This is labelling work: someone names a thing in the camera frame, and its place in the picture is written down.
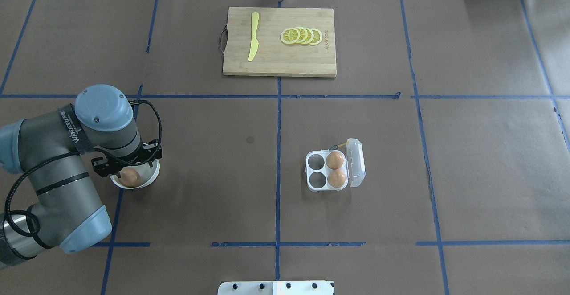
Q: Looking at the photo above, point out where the wooden cutting board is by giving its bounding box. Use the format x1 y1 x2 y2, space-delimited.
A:
223 7 337 78

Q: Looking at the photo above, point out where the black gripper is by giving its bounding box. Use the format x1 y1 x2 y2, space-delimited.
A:
120 141 157 165

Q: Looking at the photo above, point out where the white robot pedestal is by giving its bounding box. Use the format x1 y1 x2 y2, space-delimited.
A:
217 280 335 295

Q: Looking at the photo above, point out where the clear plastic egg box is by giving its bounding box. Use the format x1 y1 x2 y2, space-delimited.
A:
305 138 366 192

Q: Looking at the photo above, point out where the brown egg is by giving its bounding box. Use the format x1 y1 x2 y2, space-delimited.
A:
325 151 345 170
118 167 142 188
327 169 347 189

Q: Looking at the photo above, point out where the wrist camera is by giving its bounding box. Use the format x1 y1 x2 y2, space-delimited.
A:
91 139 162 178

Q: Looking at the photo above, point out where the white ceramic bowl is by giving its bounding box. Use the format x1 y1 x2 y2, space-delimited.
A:
110 151 162 189

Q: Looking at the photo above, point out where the lemon slice front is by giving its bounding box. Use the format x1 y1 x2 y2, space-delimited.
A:
280 28 301 45

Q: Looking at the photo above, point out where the yellow plastic knife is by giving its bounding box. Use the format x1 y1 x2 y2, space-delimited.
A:
248 12 259 62

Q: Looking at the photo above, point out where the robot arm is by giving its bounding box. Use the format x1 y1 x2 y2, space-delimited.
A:
1 84 162 269

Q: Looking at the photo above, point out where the metal cutting board handle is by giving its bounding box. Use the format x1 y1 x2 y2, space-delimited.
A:
218 24 228 56

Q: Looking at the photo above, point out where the lemon slice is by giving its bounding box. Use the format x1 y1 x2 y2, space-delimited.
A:
301 28 314 45
280 28 301 45
309 28 322 45
295 27 309 45

